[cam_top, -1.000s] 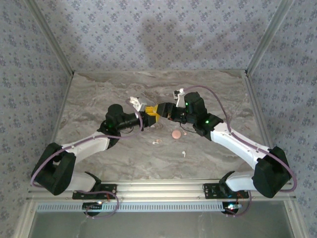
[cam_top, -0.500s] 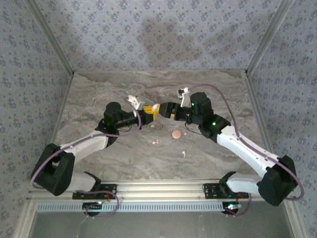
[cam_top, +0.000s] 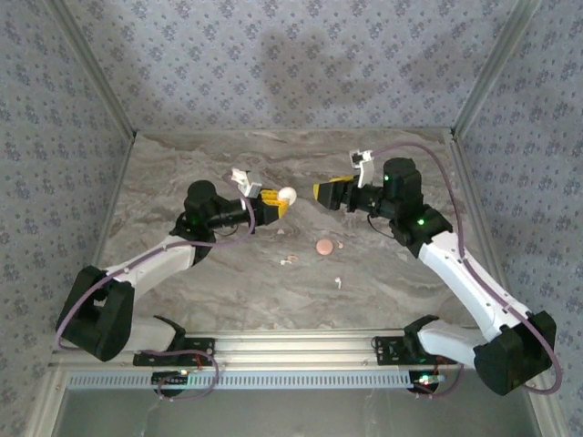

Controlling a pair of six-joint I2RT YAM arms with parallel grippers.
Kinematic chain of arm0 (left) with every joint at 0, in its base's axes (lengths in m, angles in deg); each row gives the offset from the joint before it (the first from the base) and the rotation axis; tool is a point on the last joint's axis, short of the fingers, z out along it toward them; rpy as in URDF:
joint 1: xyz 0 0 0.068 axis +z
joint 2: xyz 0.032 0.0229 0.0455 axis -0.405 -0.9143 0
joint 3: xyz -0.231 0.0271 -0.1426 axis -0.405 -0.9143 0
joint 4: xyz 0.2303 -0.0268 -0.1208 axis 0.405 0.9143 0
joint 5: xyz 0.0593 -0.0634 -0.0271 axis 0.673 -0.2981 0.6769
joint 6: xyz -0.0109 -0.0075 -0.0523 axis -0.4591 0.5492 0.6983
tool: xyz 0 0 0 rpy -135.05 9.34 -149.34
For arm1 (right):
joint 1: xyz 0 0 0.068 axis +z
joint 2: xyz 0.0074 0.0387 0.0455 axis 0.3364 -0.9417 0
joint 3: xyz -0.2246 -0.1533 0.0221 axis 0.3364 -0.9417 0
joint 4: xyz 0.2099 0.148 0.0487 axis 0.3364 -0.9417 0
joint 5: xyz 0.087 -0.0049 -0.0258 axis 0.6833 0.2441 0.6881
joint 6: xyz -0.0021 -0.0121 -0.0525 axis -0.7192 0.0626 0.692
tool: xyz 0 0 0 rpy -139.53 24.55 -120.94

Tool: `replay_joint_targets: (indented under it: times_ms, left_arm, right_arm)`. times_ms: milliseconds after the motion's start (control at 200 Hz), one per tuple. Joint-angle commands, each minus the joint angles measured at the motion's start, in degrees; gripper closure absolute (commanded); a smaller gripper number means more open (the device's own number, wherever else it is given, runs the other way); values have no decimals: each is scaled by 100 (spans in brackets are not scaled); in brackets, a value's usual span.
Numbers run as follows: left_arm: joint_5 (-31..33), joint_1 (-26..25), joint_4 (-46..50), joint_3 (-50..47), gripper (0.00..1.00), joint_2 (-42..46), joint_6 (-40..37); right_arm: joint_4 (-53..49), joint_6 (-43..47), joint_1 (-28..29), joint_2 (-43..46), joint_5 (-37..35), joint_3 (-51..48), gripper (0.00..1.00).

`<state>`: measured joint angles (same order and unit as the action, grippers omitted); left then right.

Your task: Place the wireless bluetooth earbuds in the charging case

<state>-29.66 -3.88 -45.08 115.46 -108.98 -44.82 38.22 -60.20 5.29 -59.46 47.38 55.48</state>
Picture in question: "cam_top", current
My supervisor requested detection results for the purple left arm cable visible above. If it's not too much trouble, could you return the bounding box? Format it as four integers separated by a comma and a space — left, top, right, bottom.
54, 195, 256, 402

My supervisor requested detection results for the grey slotted cable duct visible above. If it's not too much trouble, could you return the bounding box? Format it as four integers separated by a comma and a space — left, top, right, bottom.
66, 369, 414, 391

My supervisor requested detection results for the right controller board green light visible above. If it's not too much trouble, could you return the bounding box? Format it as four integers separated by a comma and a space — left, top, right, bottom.
407, 371, 446, 393

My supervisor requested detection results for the aluminium side rail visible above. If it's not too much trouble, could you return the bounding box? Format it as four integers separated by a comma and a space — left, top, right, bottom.
448, 129, 518, 320
88, 129, 140, 269

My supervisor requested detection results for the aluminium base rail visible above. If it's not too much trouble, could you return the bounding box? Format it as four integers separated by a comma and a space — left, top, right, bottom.
47, 330, 464, 371

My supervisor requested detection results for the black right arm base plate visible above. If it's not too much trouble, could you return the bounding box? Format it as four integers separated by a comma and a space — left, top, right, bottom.
372, 335, 459, 367

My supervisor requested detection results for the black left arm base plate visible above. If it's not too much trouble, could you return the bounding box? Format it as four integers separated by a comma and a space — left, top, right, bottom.
132, 335, 216, 367

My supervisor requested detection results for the aluminium corner post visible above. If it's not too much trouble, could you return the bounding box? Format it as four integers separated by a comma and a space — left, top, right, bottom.
450, 0, 544, 140
45, 0, 138, 140

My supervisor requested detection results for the left controller board green light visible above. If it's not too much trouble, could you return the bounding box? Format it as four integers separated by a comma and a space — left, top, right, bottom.
151, 370, 191, 397

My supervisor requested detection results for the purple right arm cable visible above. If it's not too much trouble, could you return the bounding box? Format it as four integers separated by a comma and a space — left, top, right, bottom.
371, 141, 560, 401

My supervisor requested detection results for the grey metal sheet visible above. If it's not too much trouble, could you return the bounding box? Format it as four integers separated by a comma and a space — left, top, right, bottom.
54, 386, 547, 437

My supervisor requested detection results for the controller board green light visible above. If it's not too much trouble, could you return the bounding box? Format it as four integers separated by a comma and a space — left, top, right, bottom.
151, 370, 191, 397
407, 371, 446, 393

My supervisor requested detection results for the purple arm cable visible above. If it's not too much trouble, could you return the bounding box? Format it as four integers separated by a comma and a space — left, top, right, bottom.
371, 141, 560, 401
54, 195, 256, 402

